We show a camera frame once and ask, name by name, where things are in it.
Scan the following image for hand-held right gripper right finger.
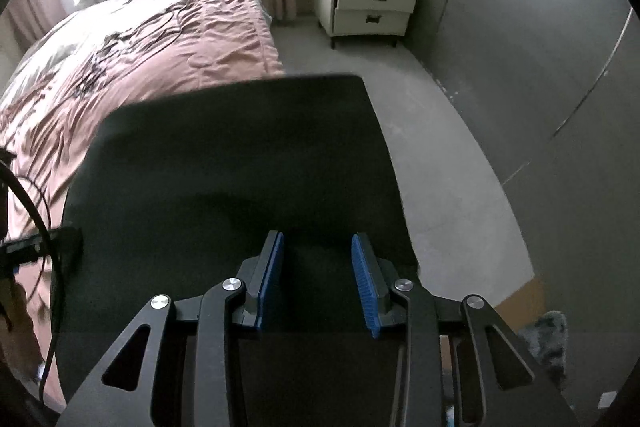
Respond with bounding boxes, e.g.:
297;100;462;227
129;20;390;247
350;232;583;427

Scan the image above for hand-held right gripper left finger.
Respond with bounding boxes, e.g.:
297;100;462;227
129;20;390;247
55;229;286;427

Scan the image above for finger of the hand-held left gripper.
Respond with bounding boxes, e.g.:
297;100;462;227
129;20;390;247
0;229;76;275

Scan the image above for black pants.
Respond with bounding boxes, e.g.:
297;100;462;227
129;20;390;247
52;74;421;427

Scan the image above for white nightstand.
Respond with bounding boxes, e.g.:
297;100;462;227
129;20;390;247
314;0;420;50

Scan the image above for grey wardrobe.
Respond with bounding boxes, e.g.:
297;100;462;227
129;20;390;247
400;0;640;268

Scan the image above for black cable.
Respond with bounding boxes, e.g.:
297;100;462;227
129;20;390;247
0;159;70;404

